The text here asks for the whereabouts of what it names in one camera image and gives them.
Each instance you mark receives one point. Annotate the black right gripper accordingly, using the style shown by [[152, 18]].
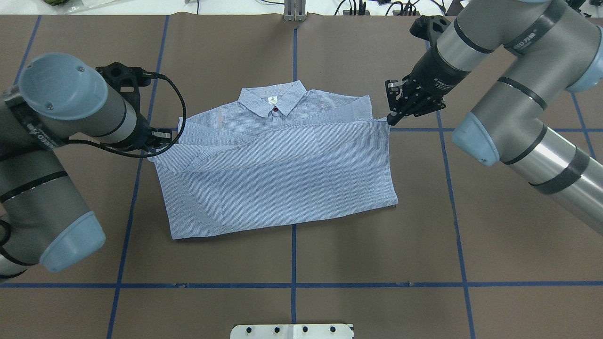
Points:
[[435, 74]]

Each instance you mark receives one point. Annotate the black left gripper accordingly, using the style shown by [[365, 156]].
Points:
[[140, 135]]

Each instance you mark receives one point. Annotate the light blue striped shirt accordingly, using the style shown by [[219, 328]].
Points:
[[279, 155]]

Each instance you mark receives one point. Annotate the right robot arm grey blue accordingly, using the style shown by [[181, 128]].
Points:
[[556, 50]]

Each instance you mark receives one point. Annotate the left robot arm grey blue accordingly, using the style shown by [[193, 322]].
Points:
[[59, 100]]

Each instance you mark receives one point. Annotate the clear plastic bag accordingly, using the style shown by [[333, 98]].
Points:
[[76, 6]]

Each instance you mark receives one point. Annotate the green cloth pouch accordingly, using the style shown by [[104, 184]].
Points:
[[55, 2]]

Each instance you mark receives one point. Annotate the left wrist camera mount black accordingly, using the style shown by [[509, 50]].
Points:
[[126, 81]]

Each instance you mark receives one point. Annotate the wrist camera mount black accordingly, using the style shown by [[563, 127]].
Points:
[[126, 81], [429, 28]]

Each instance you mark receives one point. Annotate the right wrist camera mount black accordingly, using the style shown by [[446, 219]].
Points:
[[429, 28]]

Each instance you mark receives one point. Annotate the grey aluminium frame post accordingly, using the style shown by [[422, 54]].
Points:
[[295, 10]]

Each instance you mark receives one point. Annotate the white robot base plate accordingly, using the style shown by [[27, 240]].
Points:
[[293, 331]]

